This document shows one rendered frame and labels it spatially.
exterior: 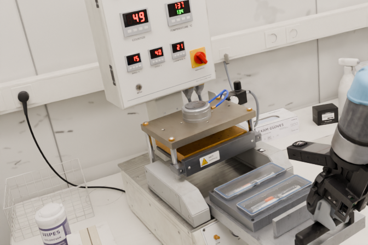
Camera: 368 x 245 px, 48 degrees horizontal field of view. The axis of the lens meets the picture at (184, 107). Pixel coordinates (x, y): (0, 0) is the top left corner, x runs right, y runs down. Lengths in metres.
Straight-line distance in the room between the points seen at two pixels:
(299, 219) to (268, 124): 0.77
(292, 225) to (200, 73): 0.57
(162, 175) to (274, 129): 0.69
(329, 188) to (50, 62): 1.10
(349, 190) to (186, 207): 0.40
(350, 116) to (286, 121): 1.02
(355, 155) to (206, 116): 0.51
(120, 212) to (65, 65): 0.57
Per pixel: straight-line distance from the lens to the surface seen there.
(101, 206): 1.52
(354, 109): 0.67
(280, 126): 1.67
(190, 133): 1.04
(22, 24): 1.55
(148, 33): 1.17
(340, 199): 0.77
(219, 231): 1.04
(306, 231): 0.85
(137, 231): 1.35
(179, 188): 1.03
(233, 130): 1.15
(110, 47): 1.13
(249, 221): 0.90
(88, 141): 1.66
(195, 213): 0.99
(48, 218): 1.28
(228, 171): 1.21
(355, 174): 0.74
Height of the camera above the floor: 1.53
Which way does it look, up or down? 20 degrees down
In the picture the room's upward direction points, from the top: 9 degrees counter-clockwise
